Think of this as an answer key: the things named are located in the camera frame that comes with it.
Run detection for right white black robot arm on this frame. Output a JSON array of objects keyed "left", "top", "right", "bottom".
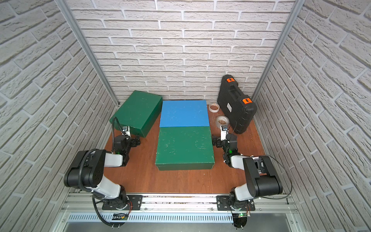
[{"left": 212, "top": 134, "right": 283, "bottom": 211}]

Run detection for left aluminium corner post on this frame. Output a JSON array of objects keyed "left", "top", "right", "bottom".
[{"left": 56, "top": 0, "right": 120, "bottom": 107}]

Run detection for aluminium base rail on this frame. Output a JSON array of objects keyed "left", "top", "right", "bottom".
[{"left": 60, "top": 193, "right": 298, "bottom": 223}]

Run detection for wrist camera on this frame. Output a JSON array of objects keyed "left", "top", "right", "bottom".
[
  {"left": 220, "top": 125, "right": 229, "bottom": 141},
  {"left": 121, "top": 126, "right": 131, "bottom": 137}
]

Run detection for green shoebox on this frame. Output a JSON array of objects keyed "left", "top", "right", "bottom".
[
  {"left": 113, "top": 90, "right": 163, "bottom": 137},
  {"left": 155, "top": 126, "right": 215, "bottom": 171}
]

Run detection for black mounting plate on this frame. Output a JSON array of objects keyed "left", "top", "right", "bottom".
[
  {"left": 102, "top": 195, "right": 143, "bottom": 211},
  {"left": 216, "top": 195, "right": 256, "bottom": 211}
]

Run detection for black tool case orange latches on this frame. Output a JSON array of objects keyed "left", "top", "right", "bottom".
[{"left": 217, "top": 74, "right": 258, "bottom": 134}]

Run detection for near clear tape roll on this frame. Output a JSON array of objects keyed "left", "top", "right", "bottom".
[{"left": 215, "top": 116, "right": 230, "bottom": 129}]

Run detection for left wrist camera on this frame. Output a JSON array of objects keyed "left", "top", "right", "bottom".
[{"left": 121, "top": 126, "right": 131, "bottom": 137}]

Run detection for far tape roll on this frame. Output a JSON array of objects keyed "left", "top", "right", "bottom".
[{"left": 208, "top": 103, "right": 220, "bottom": 113}]

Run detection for blue shoebox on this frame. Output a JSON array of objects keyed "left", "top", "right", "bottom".
[{"left": 159, "top": 100, "right": 210, "bottom": 128}]

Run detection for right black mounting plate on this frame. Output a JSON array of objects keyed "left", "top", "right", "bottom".
[{"left": 216, "top": 195, "right": 256, "bottom": 211}]

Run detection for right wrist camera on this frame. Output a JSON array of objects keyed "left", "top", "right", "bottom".
[{"left": 220, "top": 125, "right": 229, "bottom": 141}]

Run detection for right aluminium corner post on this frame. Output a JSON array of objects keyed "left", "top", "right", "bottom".
[{"left": 252, "top": 0, "right": 305, "bottom": 102}]

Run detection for aluminium corner post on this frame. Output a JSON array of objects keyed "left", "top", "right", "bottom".
[
  {"left": 252, "top": 0, "right": 305, "bottom": 102},
  {"left": 56, "top": 0, "right": 120, "bottom": 107}
]

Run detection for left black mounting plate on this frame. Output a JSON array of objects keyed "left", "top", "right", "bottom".
[{"left": 102, "top": 195, "right": 143, "bottom": 211}]

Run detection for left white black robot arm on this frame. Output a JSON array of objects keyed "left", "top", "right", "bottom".
[{"left": 64, "top": 135, "right": 141, "bottom": 210}]

